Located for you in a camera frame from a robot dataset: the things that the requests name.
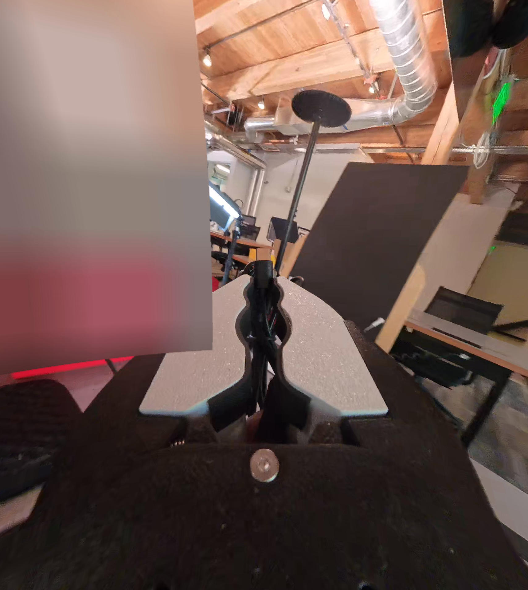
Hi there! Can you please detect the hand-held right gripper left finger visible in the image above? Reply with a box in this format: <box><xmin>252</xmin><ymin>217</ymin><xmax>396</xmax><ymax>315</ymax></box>
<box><xmin>139</xmin><ymin>274</ymin><xmax>252</xmax><ymax>430</ymax></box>

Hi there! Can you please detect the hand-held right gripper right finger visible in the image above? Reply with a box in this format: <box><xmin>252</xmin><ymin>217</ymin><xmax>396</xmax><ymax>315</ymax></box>
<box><xmin>269</xmin><ymin>277</ymin><xmax>390</xmax><ymax>432</ymax></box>

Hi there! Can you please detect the black stand with round base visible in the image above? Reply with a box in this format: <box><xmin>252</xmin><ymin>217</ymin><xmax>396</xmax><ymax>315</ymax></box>
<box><xmin>274</xmin><ymin>90</ymin><xmax>354</xmax><ymax>277</ymax></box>

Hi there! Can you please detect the dark light stand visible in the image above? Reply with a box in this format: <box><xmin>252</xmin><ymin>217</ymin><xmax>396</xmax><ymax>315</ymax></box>
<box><xmin>221</xmin><ymin>217</ymin><xmax>246</xmax><ymax>283</ymax></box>

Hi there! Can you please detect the black flat panel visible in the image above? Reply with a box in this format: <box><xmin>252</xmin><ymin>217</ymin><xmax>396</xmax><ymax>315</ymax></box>
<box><xmin>290</xmin><ymin>160</ymin><xmax>470</xmax><ymax>344</ymax></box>

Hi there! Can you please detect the black computer monitor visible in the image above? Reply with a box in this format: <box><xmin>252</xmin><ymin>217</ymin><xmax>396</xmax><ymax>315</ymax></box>
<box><xmin>267</xmin><ymin>217</ymin><xmax>299</xmax><ymax>243</ymax></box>

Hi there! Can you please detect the black office chair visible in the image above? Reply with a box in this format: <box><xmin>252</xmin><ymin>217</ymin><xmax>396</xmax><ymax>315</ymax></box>
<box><xmin>390</xmin><ymin>284</ymin><xmax>505</xmax><ymax>394</ymax></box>

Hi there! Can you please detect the wooden desk with black legs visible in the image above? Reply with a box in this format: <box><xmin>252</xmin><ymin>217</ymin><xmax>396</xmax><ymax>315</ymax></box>
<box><xmin>402</xmin><ymin>309</ymin><xmax>528</xmax><ymax>446</ymax></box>

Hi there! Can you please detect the bright light panel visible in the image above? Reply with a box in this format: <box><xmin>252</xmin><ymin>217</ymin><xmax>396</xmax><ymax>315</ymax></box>
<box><xmin>208</xmin><ymin>182</ymin><xmax>240</xmax><ymax>219</ymax></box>

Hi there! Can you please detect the green exit sign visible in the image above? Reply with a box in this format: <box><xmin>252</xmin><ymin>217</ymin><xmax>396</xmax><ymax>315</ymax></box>
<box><xmin>491</xmin><ymin>81</ymin><xmax>516</xmax><ymax>127</ymax></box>

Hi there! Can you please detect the white cable bundle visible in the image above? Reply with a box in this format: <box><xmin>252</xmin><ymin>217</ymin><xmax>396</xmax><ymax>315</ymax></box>
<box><xmin>471</xmin><ymin>130</ymin><xmax>493</xmax><ymax>168</ymax></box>

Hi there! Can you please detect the silver air duct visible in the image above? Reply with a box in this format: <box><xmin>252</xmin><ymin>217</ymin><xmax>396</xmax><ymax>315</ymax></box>
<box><xmin>242</xmin><ymin>0</ymin><xmax>440</xmax><ymax>144</ymax></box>

